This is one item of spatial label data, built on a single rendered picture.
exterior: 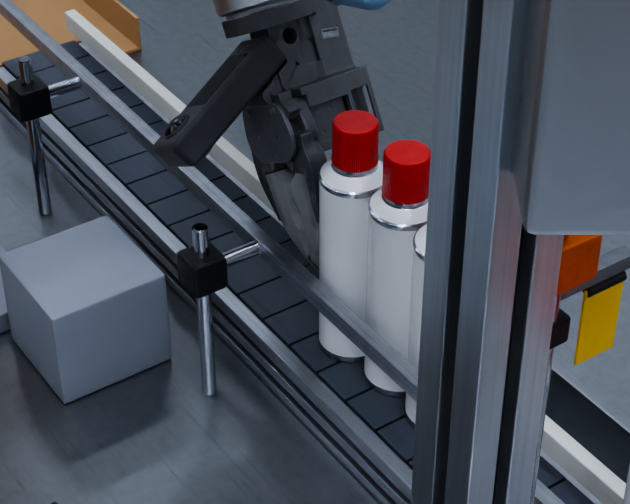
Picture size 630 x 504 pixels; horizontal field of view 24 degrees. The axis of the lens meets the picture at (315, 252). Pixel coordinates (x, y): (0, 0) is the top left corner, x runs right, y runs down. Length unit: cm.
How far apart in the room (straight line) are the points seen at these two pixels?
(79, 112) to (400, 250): 52
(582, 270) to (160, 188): 64
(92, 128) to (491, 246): 83
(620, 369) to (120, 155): 51
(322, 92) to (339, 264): 13
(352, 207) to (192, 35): 66
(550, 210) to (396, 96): 98
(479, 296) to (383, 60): 98
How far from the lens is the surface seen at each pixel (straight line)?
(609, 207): 58
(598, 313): 85
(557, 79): 55
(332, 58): 113
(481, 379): 69
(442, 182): 65
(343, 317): 105
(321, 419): 112
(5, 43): 167
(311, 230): 112
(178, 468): 113
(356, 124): 103
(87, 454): 114
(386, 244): 102
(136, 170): 135
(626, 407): 112
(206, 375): 117
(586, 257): 75
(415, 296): 101
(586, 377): 114
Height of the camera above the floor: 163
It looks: 37 degrees down
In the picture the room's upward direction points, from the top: straight up
